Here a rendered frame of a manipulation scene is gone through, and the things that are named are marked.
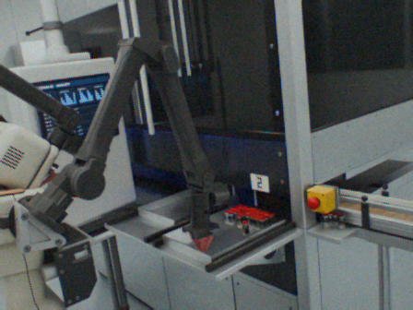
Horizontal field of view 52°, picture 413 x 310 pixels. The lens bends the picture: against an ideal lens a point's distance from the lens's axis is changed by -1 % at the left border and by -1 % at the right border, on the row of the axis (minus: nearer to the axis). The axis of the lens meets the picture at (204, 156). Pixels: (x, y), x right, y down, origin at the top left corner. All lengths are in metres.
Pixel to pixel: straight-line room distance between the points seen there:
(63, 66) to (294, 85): 1.07
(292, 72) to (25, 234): 0.90
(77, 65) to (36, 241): 1.16
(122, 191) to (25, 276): 1.05
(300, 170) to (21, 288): 0.90
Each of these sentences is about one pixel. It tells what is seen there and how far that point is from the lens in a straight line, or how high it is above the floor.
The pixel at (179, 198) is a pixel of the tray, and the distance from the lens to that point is 1.93.
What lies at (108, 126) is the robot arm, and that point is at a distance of 1.06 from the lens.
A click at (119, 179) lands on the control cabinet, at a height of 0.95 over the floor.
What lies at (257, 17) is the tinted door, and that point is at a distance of 1.48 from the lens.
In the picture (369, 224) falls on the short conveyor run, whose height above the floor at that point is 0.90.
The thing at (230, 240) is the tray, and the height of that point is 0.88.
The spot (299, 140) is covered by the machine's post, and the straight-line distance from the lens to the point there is 1.41.
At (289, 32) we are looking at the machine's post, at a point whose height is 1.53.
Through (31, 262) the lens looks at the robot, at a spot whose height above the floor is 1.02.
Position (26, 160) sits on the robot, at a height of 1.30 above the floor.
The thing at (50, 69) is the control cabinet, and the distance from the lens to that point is 1.98.
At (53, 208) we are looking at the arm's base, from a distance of 1.02.
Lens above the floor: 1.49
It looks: 13 degrees down
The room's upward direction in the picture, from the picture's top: 7 degrees counter-clockwise
